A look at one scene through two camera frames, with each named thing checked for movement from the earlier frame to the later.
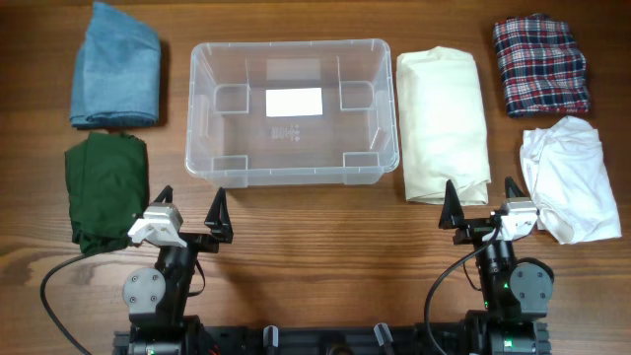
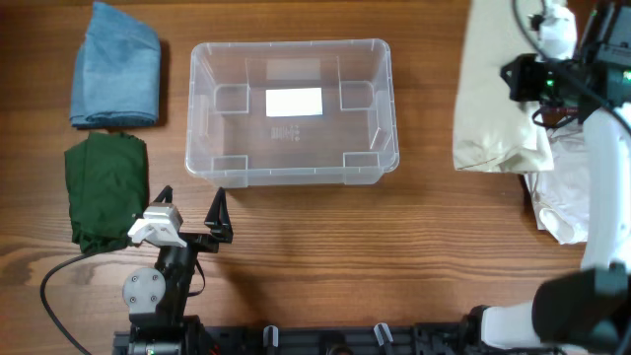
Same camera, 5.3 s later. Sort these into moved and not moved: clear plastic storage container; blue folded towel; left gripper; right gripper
Moved: right gripper
Not moved: clear plastic storage container; left gripper; blue folded towel
